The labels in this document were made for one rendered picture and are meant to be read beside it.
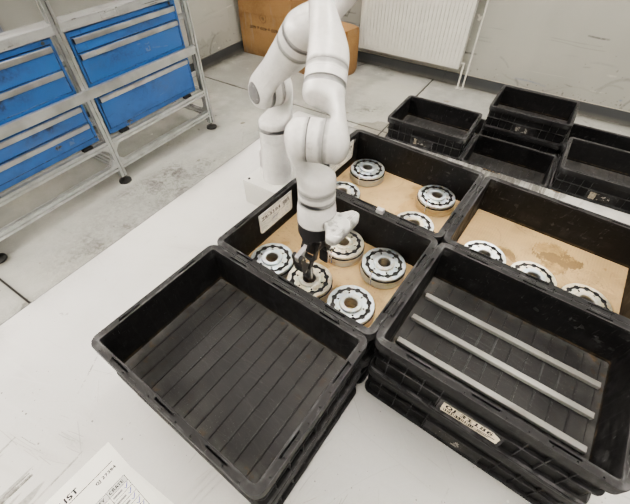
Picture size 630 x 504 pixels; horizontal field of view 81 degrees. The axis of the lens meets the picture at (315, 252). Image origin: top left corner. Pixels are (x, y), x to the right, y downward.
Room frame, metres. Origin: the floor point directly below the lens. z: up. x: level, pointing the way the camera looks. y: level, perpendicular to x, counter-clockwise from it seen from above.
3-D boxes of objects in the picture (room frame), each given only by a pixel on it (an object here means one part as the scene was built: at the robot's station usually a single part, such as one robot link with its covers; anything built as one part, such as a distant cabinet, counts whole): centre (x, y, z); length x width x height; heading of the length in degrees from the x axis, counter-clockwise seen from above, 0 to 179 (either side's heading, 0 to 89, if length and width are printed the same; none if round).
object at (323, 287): (0.51, 0.01, 0.86); 0.10 x 0.10 x 0.01
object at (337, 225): (0.52, -0.02, 1.05); 0.11 x 0.09 x 0.06; 54
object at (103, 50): (2.35, 1.05, 0.60); 0.72 x 0.03 x 0.56; 147
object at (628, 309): (0.57, -0.53, 0.87); 0.40 x 0.30 x 0.11; 54
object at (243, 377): (0.32, 0.15, 0.87); 0.40 x 0.30 x 0.11; 54
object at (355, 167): (0.93, -0.16, 0.86); 0.10 x 0.10 x 0.01
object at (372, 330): (0.56, -0.03, 0.92); 0.40 x 0.30 x 0.02; 54
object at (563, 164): (1.34, -1.29, 0.37); 0.40 x 0.30 x 0.45; 58
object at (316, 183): (0.53, 0.01, 1.15); 0.09 x 0.07 x 0.15; 80
